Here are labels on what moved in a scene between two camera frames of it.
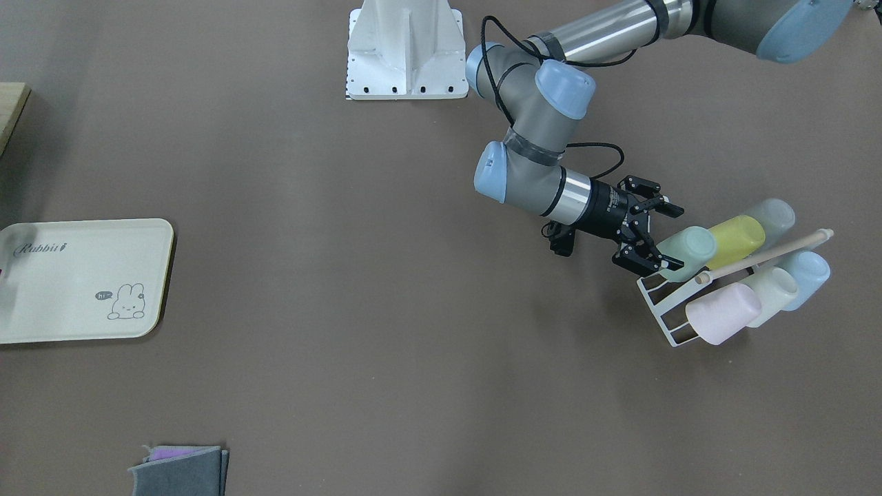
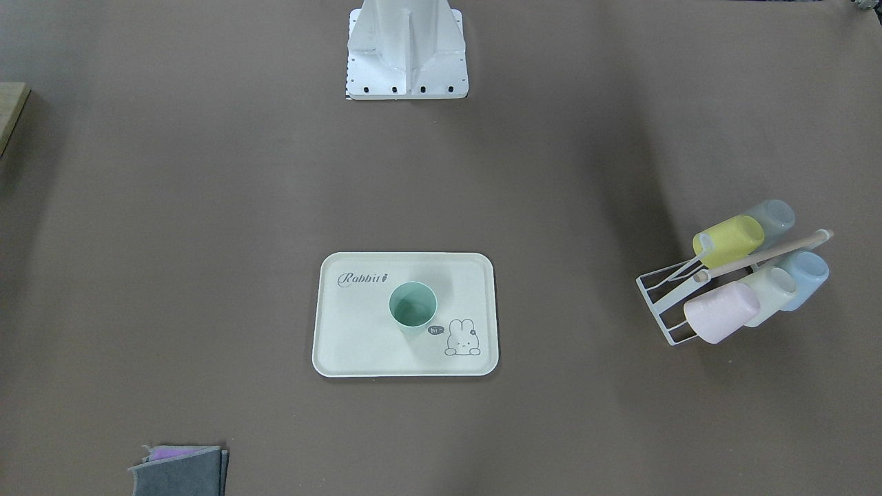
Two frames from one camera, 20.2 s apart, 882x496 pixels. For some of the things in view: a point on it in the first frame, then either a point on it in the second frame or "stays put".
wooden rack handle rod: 708,277 stays put
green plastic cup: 694,246 to 413,306
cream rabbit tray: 84,280 to 354,335
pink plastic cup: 719,315 stays put
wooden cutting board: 14,97 stays put
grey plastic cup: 777,216 stays put
